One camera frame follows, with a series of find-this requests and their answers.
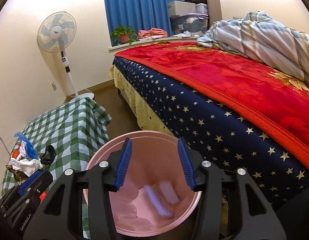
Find white paper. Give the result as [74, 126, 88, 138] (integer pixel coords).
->
[8, 141, 43, 177]

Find blue plastic bag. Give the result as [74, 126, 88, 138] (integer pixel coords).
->
[14, 132, 37, 160]

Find orange plastic bag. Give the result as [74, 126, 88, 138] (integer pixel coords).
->
[11, 143, 27, 160]

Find black strap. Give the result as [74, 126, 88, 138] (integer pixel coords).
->
[39, 144, 57, 166]

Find small white foam net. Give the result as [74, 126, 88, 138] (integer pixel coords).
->
[159, 181, 180, 204]

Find red plastic bag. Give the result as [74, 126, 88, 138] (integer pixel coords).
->
[39, 191, 47, 202]

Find pink trash bin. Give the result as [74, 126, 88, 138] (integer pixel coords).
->
[87, 131, 201, 237]

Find yellow bed skirt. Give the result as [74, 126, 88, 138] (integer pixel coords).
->
[109, 64, 173, 135]

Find navy star bedsheet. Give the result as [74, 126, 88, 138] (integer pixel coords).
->
[119, 64, 309, 204]

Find green checkered tablecloth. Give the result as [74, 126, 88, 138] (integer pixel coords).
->
[1, 96, 113, 239]

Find red floral blanket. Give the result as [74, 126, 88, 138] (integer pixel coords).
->
[113, 41, 309, 170]

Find pink folded clothes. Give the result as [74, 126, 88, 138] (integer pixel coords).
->
[138, 28, 168, 40]

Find potted green plant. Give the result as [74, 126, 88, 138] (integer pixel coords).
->
[110, 25, 137, 44]

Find plaid blue grey duvet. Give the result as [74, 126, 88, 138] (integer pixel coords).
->
[197, 11, 309, 85]

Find grey cardboard box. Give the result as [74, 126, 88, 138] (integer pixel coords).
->
[168, 1, 196, 18]

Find small clear storage box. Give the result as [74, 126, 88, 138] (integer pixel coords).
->
[195, 3, 209, 15]

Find blue curtain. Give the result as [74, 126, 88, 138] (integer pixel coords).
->
[105, 0, 179, 36]

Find white standing fan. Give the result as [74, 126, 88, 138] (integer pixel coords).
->
[37, 11, 95, 100]

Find grey wall cable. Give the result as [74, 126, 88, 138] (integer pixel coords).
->
[0, 133, 11, 156]

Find white wall outlet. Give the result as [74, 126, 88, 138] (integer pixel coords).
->
[51, 82, 57, 91]

